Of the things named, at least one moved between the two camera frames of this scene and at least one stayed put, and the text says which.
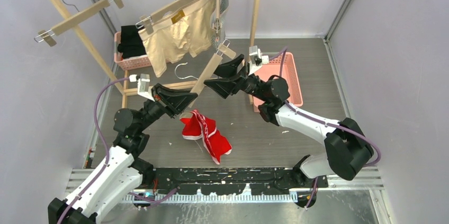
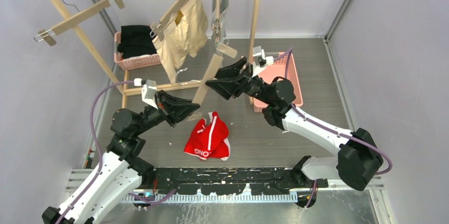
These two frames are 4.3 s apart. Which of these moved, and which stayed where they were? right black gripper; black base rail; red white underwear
Moved: red white underwear
Stayed: black base rail; right black gripper
